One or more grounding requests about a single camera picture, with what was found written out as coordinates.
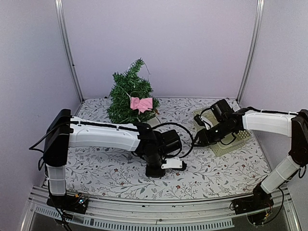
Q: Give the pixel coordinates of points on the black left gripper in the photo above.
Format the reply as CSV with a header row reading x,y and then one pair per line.
x,y
150,173

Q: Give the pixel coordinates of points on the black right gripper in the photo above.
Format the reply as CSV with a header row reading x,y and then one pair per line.
x,y
205,139

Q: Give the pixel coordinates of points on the pale round tree base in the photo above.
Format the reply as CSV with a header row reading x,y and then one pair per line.
x,y
153,122

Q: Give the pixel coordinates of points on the pink bow ornament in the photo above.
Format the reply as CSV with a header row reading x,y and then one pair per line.
x,y
142,105

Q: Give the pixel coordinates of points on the small green christmas tree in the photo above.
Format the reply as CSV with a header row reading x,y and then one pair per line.
x,y
116,98

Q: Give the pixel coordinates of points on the clear string light garland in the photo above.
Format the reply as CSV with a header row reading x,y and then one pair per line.
x,y
133,85

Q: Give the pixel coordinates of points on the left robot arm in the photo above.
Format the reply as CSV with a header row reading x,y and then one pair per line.
x,y
70,131

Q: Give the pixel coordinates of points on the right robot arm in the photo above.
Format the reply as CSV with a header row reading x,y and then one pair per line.
x,y
286,131

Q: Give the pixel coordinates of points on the cream perforated plastic basket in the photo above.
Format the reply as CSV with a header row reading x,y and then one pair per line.
x,y
230,142

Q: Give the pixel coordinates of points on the floral patterned table mat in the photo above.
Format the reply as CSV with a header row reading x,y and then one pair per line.
x,y
116,173

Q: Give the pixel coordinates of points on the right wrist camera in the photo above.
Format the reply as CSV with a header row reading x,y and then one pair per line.
x,y
202,122

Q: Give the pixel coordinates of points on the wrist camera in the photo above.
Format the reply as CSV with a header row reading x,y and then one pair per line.
x,y
202,122
174,163

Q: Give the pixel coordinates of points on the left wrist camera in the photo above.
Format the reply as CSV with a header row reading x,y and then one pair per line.
x,y
174,163

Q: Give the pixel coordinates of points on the front aluminium rail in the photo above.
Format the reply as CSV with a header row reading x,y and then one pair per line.
x,y
119,214

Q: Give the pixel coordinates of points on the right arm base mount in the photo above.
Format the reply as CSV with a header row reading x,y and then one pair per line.
x,y
260,203

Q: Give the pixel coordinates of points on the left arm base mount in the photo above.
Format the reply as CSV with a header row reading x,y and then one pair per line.
x,y
77,203

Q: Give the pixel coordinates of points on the right aluminium frame post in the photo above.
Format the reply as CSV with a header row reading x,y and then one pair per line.
x,y
252,49

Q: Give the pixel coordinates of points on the aluminium frame post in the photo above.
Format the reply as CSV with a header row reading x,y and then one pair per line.
x,y
252,49
72,68

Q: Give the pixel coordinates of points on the left aluminium frame post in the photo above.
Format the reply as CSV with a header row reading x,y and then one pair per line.
x,y
72,68

